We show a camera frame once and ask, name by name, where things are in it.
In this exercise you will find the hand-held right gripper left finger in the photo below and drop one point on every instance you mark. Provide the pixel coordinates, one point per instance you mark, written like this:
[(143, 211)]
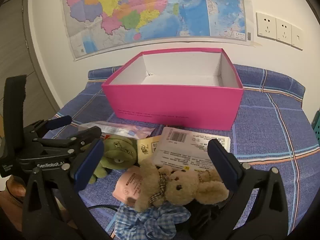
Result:
[(87, 166)]

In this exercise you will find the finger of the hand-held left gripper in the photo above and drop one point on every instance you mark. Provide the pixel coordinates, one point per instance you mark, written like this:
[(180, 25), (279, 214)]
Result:
[(85, 135), (61, 121)]

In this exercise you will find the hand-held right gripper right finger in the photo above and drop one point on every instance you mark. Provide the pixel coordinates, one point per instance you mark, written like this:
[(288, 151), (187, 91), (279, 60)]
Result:
[(222, 163)]

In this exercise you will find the green dinosaur plush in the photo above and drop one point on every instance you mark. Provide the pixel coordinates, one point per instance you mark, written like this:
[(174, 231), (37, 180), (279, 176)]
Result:
[(117, 150)]

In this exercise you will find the white barcode packet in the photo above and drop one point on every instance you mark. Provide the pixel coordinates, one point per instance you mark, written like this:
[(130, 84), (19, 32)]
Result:
[(185, 150)]

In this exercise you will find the pink printed tissue packet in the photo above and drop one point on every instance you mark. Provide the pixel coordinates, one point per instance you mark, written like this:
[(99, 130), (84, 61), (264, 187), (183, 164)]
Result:
[(130, 130)]

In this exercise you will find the beige bunny plush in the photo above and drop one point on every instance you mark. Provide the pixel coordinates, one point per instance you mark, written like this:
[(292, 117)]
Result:
[(180, 185)]

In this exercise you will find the yellow tissue pack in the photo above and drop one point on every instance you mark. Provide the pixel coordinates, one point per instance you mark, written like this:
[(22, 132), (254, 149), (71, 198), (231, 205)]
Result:
[(146, 151)]

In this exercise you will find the pink cardboard box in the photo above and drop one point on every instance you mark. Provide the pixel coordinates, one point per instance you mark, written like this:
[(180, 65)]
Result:
[(175, 105)]

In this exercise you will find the blue gingham scrunchie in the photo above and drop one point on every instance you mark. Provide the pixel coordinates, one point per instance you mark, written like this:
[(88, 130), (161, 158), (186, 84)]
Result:
[(150, 220)]

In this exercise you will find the blue plaid bedsheet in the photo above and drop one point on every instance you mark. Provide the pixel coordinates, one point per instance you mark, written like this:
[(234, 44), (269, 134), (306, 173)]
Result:
[(270, 130)]

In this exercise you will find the grey door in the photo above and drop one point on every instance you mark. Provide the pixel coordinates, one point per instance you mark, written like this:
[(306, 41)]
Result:
[(15, 42)]

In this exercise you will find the teal plastic basket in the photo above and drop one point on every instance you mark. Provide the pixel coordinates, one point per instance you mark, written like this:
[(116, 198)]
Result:
[(317, 130)]

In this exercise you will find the colourful wall map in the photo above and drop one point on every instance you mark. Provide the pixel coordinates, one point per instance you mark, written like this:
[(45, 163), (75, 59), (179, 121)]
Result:
[(150, 10)]

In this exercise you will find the white wall socket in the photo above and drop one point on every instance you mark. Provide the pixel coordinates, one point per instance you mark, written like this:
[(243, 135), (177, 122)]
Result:
[(266, 26), (283, 31)]

